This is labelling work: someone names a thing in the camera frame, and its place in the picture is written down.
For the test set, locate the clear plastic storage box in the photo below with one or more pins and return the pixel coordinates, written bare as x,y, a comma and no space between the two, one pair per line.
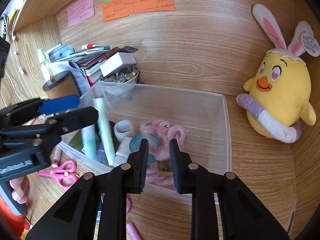
200,120

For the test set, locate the white and pink lip balm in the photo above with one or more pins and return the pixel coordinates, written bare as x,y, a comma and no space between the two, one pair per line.
56,158

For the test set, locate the small white cardboard box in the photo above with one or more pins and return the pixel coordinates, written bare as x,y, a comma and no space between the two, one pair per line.
117,62

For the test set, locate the light green stick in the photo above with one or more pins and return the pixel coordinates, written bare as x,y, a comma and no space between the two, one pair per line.
105,130

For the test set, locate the white tape roll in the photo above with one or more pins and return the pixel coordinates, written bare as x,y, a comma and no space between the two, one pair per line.
118,132

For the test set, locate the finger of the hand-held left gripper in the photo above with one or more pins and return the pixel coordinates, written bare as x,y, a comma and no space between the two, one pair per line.
75,120
60,105

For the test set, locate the red and white marker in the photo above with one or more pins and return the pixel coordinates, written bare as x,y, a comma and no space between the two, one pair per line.
91,46

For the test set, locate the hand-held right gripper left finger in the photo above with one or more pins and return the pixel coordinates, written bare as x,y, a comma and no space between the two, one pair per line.
143,167

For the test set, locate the mint green tube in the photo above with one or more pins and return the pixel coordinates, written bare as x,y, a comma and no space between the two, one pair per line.
88,140

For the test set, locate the blue tape roll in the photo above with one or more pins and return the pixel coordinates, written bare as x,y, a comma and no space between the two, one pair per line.
152,140

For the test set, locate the yellow chick plush toy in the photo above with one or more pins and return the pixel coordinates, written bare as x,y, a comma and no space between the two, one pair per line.
280,92

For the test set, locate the brown ceramic mug with lid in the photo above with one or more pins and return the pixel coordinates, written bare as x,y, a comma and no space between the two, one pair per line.
60,87

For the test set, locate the pink paper note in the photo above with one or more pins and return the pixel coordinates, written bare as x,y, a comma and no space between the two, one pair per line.
81,10

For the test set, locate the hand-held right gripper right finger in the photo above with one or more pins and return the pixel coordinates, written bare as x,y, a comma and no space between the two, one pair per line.
175,170

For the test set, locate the wooden shelf board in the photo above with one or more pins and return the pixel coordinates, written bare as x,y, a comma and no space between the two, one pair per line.
50,0

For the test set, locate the stack of books and papers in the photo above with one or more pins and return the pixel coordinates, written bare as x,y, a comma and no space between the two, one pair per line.
87,65

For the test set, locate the pink scissors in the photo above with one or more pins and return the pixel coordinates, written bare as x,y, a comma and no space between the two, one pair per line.
53,173

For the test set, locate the white bowl of beads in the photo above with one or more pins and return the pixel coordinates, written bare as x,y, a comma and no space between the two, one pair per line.
130,81

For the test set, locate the yellow-green spray bottle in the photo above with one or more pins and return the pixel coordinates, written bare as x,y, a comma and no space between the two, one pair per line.
45,66

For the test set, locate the pink pen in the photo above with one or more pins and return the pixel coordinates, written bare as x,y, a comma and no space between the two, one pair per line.
132,231

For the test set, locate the person's left hand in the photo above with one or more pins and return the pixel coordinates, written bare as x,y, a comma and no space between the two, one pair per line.
20,190

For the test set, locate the orange paper note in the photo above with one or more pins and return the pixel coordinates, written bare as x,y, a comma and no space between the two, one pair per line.
137,5

